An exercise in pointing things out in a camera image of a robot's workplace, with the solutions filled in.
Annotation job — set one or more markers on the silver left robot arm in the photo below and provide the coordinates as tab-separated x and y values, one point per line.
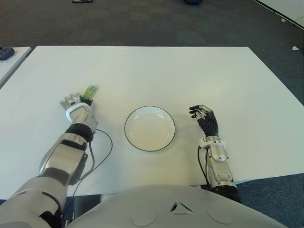
64	156

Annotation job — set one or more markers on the red black floor object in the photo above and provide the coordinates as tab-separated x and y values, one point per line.
82	1

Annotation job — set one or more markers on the grey robot torso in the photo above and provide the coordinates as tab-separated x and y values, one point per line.
166	209

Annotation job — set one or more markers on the white neighbouring table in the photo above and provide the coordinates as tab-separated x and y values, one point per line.
14	64

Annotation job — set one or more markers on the white table with black edge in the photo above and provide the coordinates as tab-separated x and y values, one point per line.
289	9

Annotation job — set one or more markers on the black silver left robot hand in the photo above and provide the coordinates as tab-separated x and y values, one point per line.
71	101

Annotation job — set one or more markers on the dark device on neighbouring table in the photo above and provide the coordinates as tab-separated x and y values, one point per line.
5	53

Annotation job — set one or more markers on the green white toothpaste tube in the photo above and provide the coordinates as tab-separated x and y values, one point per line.
89	90

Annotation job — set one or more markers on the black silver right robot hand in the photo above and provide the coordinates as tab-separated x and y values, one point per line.
210	123

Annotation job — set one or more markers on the dark blue floor object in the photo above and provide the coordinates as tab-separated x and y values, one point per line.
193	1

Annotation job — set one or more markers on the white plate with black rim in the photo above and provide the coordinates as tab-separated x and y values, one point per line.
149	133

